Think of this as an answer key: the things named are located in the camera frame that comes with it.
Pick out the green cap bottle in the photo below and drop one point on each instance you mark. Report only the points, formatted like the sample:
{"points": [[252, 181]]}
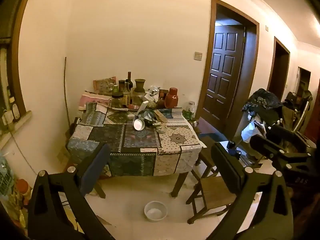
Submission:
{"points": [[115, 88]]}

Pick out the dark wine bottle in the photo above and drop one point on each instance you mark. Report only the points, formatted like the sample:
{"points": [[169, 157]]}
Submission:
{"points": [[129, 80]]}

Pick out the round twine ball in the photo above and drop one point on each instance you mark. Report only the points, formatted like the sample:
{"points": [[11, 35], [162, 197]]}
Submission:
{"points": [[151, 105]]}

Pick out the brown ceramic vase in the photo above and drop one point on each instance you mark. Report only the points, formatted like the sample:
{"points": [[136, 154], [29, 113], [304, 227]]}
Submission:
{"points": [[140, 86]]}

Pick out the patchwork tablecloth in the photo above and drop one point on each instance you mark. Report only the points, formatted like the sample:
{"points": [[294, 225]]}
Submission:
{"points": [[140, 140]]}

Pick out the small clear glass jar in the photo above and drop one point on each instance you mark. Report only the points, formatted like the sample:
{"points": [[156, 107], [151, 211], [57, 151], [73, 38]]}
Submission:
{"points": [[191, 106]]}

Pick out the brown panelled door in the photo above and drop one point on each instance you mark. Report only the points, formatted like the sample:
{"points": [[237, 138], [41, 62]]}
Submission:
{"points": [[222, 75]]}

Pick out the red thermos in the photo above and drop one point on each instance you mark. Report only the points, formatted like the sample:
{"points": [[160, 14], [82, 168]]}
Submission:
{"points": [[172, 98]]}

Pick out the blue printed bag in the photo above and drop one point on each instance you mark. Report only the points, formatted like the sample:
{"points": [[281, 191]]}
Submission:
{"points": [[6, 177]]}

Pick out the wide brown door frame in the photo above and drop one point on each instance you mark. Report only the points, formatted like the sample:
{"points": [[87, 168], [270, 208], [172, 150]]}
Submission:
{"points": [[252, 67]]}

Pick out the small brown bottle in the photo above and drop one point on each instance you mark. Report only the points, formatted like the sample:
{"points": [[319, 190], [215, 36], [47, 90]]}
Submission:
{"points": [[161, 100]]}

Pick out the small brown door frame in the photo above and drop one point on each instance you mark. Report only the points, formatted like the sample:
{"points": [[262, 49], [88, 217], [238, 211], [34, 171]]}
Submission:
{"points": [[298, 80]]}

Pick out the floral printed box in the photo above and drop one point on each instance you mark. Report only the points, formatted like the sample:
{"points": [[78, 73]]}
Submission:
{"points": [[104, 85]]}

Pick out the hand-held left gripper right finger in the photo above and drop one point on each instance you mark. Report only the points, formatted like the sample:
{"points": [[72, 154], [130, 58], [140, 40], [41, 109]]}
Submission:
{"points": [[228, 170]]}

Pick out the beige light switch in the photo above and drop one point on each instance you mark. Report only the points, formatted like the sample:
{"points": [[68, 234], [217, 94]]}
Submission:
{"points": [[198, 56]]}

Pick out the green plant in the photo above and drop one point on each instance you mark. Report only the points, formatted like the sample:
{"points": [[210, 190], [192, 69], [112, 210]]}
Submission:
{"points": [[187, 114]]}

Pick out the dark clothing pile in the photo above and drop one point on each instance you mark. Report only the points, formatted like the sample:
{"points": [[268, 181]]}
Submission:
{"points": [[262, 103]]}

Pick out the brown jar dark lid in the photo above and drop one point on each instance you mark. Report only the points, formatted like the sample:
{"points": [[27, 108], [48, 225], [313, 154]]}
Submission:
{"points": [[121, 84]]}

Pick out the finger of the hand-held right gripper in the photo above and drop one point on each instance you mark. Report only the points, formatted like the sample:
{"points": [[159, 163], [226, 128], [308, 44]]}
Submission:
{"points": [[275, 151], [290, 136]]}

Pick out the white bowl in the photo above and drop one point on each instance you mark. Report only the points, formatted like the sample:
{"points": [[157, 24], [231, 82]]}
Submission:
{"points": [[155, 213]]}

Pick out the brown window frame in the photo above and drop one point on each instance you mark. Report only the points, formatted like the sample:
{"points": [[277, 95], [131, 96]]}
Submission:
{"points": [[15, 55]]}

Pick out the black cup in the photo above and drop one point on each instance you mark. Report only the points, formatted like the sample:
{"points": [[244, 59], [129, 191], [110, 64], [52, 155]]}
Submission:
{"points": [[232, 145]]}

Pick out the thin wooden stick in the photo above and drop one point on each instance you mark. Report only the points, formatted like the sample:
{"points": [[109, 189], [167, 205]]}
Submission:
{"points": [[66, 92]]}

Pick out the khaki bag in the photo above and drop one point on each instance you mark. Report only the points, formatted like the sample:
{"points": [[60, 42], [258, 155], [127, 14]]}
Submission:
{"points": [[295, 112]]}

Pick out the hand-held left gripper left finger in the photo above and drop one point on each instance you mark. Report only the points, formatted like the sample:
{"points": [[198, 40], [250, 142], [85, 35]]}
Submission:
{"points": [[96, 166]]}

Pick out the white plastic bag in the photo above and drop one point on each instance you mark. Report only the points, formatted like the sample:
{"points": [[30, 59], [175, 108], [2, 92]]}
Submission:
{"points": [[250, 131]]}

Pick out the orange lid jar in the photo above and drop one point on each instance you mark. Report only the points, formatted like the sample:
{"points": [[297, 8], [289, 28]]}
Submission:
{"points": [[23, 190]]}

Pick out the crinkled clear cellophane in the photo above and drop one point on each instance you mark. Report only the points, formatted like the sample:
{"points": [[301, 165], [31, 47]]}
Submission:
{"points": [[153, 91]]}

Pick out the narrow brown door frame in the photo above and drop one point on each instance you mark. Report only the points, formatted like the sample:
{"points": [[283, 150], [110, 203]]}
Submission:
{"points": [[271, 67]]}

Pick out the white wall socket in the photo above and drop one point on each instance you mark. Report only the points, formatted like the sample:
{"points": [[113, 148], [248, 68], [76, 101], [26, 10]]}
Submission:
{"points": [[11, 115]]}

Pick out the clear liquor bottle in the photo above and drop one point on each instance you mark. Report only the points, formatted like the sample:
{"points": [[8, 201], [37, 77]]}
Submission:
{"points": [[126, 96]]}

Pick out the reddish wooden door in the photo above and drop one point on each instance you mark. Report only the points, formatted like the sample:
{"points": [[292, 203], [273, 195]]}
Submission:
{"points": [[313, 120]]}

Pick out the large glass jar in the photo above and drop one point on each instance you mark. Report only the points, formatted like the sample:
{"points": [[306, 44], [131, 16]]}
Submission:
{"points": [[137, 98]]}

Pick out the blue foil wrapper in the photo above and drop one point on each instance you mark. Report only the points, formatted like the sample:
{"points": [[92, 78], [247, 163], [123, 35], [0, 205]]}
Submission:
{"points": [[148, 116]]}

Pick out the glass jar black lid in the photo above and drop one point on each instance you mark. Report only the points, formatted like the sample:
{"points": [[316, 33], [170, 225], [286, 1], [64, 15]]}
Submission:
{"points": [[117, 101]]}

